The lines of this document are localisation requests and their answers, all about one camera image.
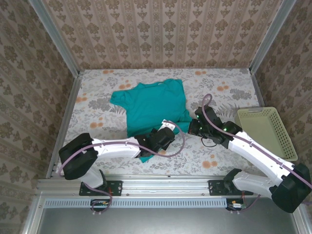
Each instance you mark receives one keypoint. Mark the teal t-shirt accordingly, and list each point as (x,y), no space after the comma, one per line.
(151,104)

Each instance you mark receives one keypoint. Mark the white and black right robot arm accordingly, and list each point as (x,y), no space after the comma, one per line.
(258,153)

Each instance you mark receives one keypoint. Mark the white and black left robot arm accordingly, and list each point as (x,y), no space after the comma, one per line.
(114,147)

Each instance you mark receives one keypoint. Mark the floral table cover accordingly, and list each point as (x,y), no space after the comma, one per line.
(219,80)

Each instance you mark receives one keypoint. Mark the pale green plastic basket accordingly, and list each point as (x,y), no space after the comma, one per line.
(263,131)

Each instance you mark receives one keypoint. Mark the small connector board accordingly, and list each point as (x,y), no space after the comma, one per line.
(101,203)
(236,206)

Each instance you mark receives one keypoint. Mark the grey metal panel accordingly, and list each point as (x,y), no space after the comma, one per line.
(158,221)

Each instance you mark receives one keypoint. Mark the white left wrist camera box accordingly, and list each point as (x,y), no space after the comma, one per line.
(168,124)

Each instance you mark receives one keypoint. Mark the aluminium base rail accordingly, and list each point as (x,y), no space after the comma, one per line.
(165,185)

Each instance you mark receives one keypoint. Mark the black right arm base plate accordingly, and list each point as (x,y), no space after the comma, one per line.
(214,187)

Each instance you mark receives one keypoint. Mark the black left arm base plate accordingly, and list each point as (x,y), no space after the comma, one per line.
(115,187)

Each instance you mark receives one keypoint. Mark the aluminium frame post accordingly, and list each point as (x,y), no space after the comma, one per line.
(271,36)
(55,36)

